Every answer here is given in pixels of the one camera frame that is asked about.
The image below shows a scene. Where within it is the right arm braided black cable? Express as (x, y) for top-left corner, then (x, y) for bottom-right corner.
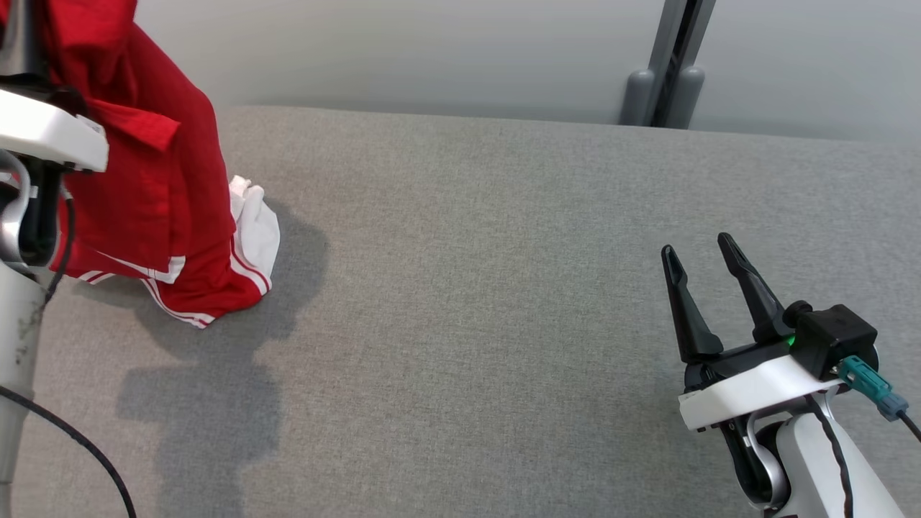
(804, 394), (856, 518)

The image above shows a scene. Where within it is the grey partition post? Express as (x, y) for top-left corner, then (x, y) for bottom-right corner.
(673, 0), (719, 131)
(620, 0), (695, 128)

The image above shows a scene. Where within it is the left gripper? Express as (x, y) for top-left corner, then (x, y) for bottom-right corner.
(0, 0), (109, 173)

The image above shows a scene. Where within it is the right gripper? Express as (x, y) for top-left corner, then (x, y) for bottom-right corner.
(661, 232), (843, 431)

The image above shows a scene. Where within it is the left arm teal-plug black cable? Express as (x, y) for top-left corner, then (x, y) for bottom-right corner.
(0, 194), (137, 518)

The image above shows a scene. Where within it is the red tank top white hem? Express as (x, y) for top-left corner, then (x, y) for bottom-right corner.
(0, 0), (281, 330)

